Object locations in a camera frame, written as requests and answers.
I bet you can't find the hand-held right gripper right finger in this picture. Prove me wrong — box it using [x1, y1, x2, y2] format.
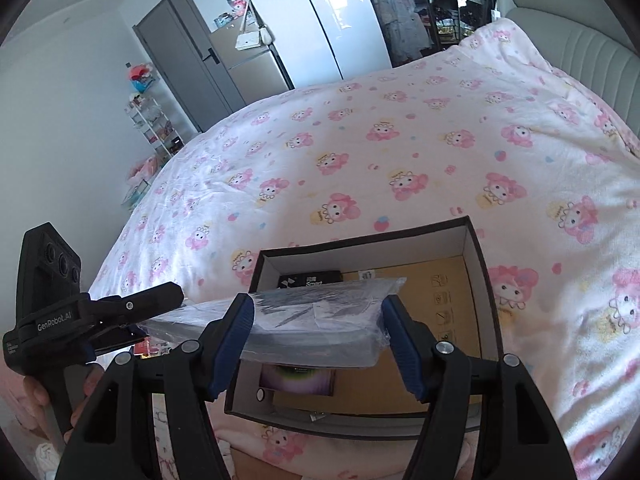
[382, 294, 581, 480]

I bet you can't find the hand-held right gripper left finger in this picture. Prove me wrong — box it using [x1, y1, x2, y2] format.
[55, 292, 256, 480]

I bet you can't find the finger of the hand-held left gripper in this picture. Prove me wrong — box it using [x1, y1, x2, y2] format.
[92, 324, 148, 353]
[92, 281, 184, 328]

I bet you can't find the black cardboard container box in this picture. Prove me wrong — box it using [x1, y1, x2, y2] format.
[223, 216, 501, 441]

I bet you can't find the clear plastic packet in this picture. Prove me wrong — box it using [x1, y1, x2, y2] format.
[142, 276, 408, 371]

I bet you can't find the black rainbow screen protector box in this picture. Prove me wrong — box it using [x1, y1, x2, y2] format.
[259, 270, 344, 397]

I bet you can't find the person's left hand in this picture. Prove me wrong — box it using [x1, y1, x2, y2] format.
[20, 362, 107, 443]

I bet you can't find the red patterned packet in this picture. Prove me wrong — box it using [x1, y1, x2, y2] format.
[134, 337, 170, 359]

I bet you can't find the pink cartoon printed blanket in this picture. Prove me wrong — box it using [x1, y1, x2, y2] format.
[90, 17, 640, 480]

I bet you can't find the grey door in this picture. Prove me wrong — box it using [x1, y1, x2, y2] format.
[132, 0, 246, 134]

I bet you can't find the silver refrigerator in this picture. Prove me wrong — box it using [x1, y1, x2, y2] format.
[207, 25, 296, 107]

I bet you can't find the white handbag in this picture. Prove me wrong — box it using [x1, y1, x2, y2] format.
[235, 26, 274, 52]

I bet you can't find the white glossy wardrobe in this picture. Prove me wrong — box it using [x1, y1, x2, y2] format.
[287, 0, 394, 82]

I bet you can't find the glass door wardrobe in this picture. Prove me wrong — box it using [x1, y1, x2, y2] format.
[354, 0, 501, 68]

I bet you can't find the grey padded headboard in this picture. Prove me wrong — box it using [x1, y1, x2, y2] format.
[494, 0, 640, 138]

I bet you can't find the white wire shelf rack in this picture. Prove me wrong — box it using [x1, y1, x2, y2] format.
[124, 62, 185, 159]

